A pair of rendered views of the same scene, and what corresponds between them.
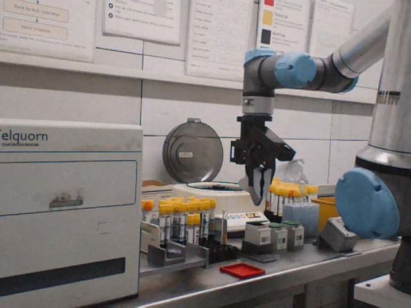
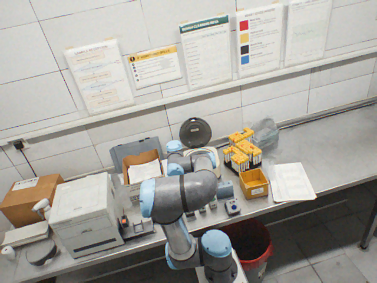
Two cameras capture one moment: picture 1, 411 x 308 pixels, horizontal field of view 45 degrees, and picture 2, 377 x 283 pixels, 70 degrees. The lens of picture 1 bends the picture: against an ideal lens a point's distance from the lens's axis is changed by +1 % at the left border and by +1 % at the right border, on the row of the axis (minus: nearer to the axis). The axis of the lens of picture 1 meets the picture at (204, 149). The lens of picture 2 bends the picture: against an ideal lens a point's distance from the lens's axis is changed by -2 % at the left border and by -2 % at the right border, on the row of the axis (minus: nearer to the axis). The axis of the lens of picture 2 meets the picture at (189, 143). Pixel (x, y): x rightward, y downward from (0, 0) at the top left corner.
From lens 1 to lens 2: 1.24 m
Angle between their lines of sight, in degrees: 45
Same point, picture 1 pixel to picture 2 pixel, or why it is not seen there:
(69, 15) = (116, 90)
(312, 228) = (230, 193)
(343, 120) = (323, 73)
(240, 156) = not seen: hidden behind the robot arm
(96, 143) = (89, 216)
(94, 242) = (101, 237)
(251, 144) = not seen: hidden behind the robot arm
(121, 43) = (147, 89)
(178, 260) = (140, 231)
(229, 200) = not seen: hidden behind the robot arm
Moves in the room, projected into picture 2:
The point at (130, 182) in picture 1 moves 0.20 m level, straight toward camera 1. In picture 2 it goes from (107, 221) to (83, 258)
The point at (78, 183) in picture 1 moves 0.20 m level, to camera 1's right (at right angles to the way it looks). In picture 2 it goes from (88, 227) to (119, 240)
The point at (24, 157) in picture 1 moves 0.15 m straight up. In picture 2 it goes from (67, 226) to (53, 205)
